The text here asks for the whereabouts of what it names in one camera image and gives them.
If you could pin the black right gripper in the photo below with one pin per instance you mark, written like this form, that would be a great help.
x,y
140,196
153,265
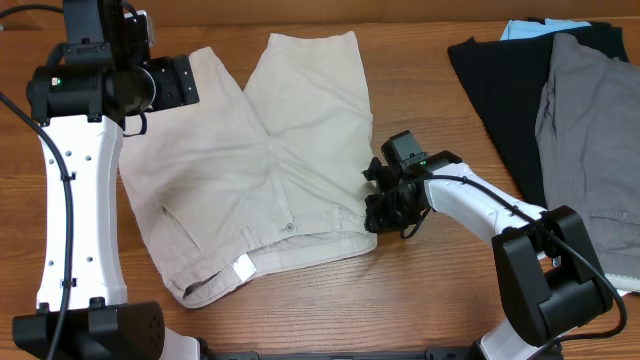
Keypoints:
x,y
382,198

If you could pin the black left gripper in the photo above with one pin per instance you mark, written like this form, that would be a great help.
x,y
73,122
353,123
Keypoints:
x,y
177,81

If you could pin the beige khaki shorts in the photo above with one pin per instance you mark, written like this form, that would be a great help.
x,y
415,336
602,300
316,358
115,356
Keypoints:
x,y
259,178

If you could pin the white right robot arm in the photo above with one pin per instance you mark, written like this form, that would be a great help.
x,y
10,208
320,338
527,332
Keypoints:
x,y
549,278

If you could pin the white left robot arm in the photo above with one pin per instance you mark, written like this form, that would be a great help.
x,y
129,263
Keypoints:
x,y
80,99

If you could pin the black garment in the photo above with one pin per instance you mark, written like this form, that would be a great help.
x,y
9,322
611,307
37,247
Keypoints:
x,y
504,81

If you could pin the grey garment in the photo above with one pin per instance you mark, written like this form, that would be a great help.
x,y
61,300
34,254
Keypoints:
x,y
587,132

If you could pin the light blue garment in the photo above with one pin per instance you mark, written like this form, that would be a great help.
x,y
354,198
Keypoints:
x,y
520,29

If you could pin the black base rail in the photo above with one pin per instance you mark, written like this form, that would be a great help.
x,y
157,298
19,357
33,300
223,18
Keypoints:
x,y
340,355

